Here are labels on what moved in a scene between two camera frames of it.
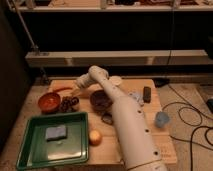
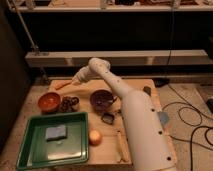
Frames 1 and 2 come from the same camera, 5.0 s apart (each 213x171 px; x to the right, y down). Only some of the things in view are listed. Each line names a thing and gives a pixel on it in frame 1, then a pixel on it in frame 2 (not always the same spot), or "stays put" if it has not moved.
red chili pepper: (59, 89) → (58, 84)
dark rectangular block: (147, 94) stays put
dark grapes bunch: (67, 103) stays put
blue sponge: (56, 133) stays put
